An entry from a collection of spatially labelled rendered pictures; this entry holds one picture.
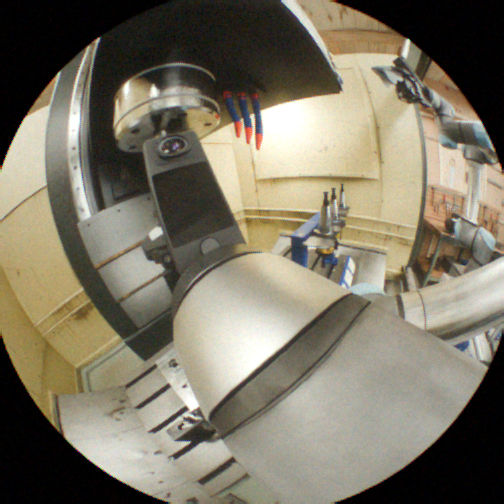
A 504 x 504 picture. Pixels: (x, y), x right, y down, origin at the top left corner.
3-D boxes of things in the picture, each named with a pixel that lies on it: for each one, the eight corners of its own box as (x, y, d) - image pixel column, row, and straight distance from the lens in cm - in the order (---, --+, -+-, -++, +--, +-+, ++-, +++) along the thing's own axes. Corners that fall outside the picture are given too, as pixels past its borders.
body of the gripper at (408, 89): (411, 92, 56) (436, 107, 65) (401, 67, 61) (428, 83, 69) (396, 99, 61) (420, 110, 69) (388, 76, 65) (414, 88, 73)
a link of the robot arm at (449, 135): (461, 146, 66) (455, 112, 69) (435, 144, 70) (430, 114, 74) (468, 153, 73) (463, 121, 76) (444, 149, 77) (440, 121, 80)
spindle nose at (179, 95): (193, 145, 36) (187, 100, 41) (245, 113, 24) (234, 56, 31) (116, 161, 33) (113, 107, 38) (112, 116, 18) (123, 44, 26)
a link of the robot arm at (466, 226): (470, 253, 100) (481, 134, 105) (450, 239, 104) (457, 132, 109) (475, 252, 111) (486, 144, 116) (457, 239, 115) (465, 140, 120)
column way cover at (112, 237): (211, 280, 87) (184, 182, 73) (138, 332, 81) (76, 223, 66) (206, 277, 91) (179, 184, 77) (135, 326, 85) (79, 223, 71)
